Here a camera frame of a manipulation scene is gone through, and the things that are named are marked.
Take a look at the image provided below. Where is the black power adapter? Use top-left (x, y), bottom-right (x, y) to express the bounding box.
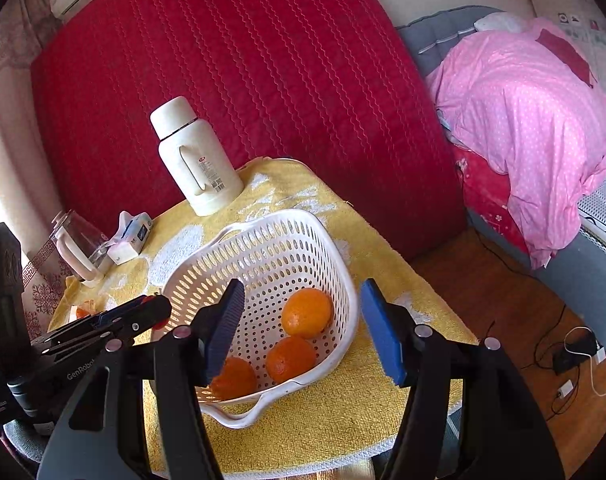
top-left (553, 332), bottom-right (601, 373)

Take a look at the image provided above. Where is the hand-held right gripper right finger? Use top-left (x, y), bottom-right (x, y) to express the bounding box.
top-left (359, 278), bottom-right (566, 480)

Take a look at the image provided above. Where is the white tissue box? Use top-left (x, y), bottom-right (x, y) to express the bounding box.
top-left (107, 211), bottom-right (154, 265)

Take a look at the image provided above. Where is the wall sticker sheet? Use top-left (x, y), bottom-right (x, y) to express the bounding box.
top-left (558, 10), bottom-right (606, 52)

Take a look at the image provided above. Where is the red floral bedsheet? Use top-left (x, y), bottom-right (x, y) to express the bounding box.
top-left (455, 145), bottom-right (534, 256)

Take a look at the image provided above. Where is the white thermos jug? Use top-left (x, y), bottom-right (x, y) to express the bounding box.
top-left (150, 96), bottom-right (245, 217)

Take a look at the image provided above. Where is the white charging cable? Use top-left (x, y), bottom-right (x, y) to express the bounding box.
top-left (565, 326), bottom-right (606, 397)

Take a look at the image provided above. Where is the large orange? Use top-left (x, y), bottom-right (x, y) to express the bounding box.
top-left (281, 287), bottom-right (334, 338)

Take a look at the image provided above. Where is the red quilted mattress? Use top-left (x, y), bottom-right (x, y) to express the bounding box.
top-left (30, 0), bottom-right (466, 263)

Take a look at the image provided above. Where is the grey bed frame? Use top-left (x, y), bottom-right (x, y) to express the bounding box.
top-left (395, 6), bottom-right (606, 321)

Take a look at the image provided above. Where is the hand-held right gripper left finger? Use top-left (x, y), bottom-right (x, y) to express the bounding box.
top-left (37, 278), bottom-right (246, 480)

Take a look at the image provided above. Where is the patterned beige curtain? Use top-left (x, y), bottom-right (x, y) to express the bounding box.
top-left (0, 0), bottom-right (76, 333)

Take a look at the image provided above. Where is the yellow terry towel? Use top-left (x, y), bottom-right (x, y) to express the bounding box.
top-left (48, 157), bottom-right (478, 476)

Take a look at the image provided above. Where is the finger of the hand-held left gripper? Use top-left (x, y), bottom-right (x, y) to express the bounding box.
top-left (30, 322), bottom-right (156, 358)
top-left (46, 294), bottom-right (173, 343)

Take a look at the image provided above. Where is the white perforated panel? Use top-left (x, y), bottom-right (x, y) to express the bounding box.
top-left (578, 175), bottom-right (606, 263)

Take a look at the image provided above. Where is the pink dotted duvet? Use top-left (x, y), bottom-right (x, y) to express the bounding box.
top-left (425, 16), bottom-right (606, 271)

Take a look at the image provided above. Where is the dark red cloth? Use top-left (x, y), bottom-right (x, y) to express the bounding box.
top-left (537, 28), bottom-right (596, 87)

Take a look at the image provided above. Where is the black cable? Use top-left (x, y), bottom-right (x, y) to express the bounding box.
top-left (475, 240), bottom-right (584, 421)

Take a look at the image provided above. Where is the white pillow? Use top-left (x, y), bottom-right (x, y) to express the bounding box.
top-left (474, 11), bottom-right (528, 33)

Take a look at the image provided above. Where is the white perforated plastic basket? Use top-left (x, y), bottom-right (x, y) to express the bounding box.
top-left (153, 208), bottom-right (360, 429)

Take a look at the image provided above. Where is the glass kettle with white handle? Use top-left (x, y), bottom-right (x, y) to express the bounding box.
top-left (50, 210), bottom-right (111, 288)

